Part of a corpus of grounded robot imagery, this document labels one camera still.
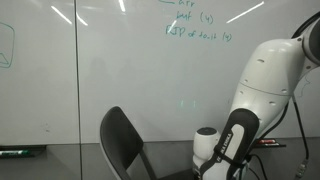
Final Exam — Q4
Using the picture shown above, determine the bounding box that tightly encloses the wide whiteboard panel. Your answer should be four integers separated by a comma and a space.
74, 0, 320, 145

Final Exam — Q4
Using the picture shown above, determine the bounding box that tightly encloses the red whiteboard marker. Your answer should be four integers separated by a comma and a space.
258, 138, 278, 145

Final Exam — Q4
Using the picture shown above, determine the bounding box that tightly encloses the narrow whiteboard panel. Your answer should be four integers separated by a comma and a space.
0, 0, 80, 147

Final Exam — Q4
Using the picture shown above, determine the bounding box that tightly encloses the green whiteboard marker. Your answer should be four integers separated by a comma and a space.
0, 150, 32, 157

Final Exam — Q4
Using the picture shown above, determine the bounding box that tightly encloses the black chair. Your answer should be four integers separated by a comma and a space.
99, 106, 196, 180

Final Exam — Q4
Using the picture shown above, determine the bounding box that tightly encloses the black marker tray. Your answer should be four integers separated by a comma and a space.
253, 138, 288, 149

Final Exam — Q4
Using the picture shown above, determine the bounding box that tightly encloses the green marker on tray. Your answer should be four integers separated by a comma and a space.
0, 145, 47, 160

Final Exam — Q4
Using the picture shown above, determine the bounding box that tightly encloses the black cable bundle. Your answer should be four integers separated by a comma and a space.
246, 99, 291, 180

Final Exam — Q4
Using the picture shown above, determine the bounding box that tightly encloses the black cable with grey plug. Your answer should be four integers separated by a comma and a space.
291, 94, 310, 179

